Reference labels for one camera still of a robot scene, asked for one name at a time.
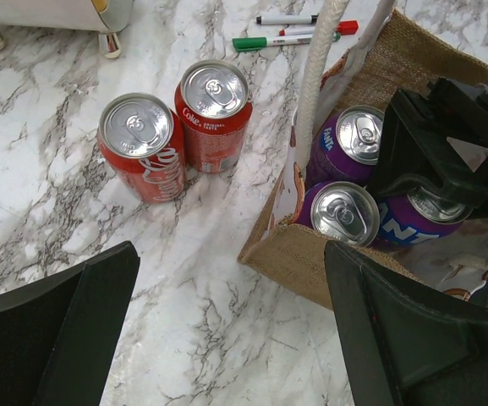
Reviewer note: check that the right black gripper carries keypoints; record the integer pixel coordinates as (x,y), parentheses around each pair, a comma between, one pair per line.
(415,151)

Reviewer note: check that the red capped marker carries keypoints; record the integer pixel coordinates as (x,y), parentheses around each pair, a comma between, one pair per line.
(344,28)

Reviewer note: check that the red soda can front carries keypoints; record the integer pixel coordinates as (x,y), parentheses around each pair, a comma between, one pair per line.
(214,104)

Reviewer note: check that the black capped marker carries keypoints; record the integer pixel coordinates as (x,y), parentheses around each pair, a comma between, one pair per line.
(307,19)

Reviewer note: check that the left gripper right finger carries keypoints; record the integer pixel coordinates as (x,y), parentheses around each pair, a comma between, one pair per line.
(404,343)

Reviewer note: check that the round pastel drawer cabinet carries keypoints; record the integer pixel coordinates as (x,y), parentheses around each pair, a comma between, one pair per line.
(105,17)

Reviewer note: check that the purple soda can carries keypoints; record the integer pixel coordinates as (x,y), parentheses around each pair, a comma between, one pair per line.
(347,147)
(416,217)
(341,210)

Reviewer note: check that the red soda can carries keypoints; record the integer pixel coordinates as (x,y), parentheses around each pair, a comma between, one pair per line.
(214,104)
(142,139)

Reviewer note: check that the green capped marker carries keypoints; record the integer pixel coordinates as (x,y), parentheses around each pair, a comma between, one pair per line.
(252,44)

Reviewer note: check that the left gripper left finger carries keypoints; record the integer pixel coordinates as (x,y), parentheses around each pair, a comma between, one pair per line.
(58,335)

